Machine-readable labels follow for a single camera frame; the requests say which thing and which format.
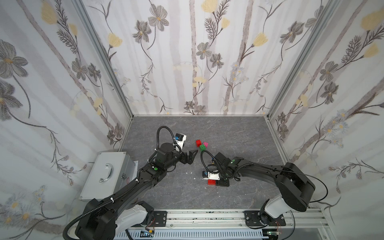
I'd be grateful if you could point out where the long red lego brick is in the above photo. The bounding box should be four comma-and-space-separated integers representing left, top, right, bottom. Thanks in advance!
208, 180, 217, 186

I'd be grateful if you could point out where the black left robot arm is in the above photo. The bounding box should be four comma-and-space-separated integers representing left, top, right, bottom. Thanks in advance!
63, 143, 198, 240

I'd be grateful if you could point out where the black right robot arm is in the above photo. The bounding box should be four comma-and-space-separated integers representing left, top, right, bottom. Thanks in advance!
212, 153, 316, 224

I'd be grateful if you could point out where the grey metal control box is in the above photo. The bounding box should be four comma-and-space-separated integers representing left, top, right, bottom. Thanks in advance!
79, 152, 138, 202

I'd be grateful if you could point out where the small green circuit board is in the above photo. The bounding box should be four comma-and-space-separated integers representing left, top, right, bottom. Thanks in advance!
140, 230, 155, 238

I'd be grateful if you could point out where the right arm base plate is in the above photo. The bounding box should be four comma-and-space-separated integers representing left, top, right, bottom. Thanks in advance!
244, 210, 286, 228

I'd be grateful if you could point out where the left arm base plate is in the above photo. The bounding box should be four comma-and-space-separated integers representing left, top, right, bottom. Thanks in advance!
143, 211, 168, 228

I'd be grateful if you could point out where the white slotted cable duct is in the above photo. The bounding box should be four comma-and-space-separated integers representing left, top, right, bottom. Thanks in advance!
115, 229, 269, 240

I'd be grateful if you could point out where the black corrugated cable conduit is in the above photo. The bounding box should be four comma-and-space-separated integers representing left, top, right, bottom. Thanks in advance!
62, 178, 140, 240

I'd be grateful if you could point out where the aluminium frame rail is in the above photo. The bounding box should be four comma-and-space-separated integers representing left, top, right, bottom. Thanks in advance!
134, 209, 330, 231

